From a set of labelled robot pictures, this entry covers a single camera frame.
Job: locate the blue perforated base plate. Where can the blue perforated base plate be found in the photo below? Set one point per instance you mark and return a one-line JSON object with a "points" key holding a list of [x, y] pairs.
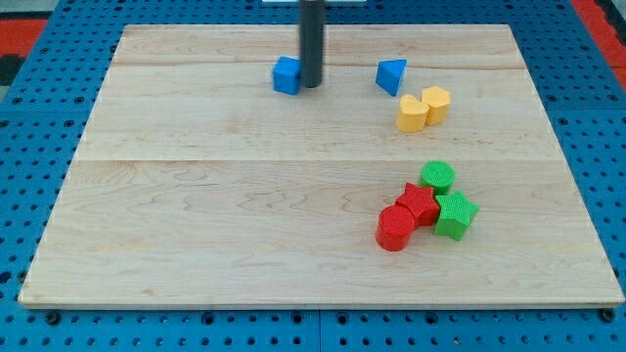
{"points": [[47, 105]]}

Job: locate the yellow heart block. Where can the yellow heart block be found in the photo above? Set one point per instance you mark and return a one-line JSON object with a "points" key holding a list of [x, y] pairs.
{"points": [[412, 114]]}

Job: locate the yellow hexagon block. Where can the yellow hexagon block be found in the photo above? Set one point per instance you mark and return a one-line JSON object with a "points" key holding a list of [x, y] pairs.
{"points": [[439, 101]]}

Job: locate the green star block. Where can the green star block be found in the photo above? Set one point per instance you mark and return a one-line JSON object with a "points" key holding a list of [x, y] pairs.
{"points": [[455, 216]]}

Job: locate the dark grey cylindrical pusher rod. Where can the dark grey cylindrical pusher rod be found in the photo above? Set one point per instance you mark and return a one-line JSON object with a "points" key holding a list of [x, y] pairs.
{"points": [[311, 30]]}

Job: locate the blue triangular prism block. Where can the blue triangular prism block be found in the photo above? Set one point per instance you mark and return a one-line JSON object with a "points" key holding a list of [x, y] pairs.
{"points": [[390, 74]]}

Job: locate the green cylinder block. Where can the green cylinder block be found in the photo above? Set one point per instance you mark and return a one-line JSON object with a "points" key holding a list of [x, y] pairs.
{"points": [[439, 175]]}

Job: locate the blue cube block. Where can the blue cube block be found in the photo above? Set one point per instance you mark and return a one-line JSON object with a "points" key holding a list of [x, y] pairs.
{"points": [[286, 75]]}

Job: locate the red star block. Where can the red star block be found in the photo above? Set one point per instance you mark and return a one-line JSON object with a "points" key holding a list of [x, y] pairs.
{"points": [[421, 203]]}

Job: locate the red cylinder block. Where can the red cylinder block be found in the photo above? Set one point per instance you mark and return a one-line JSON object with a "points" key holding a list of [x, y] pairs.
{"points": [[395, 227]]}

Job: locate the light wooden board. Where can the light wooden board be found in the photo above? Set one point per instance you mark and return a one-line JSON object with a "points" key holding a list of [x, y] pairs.
{"points": [[196, 186]]}

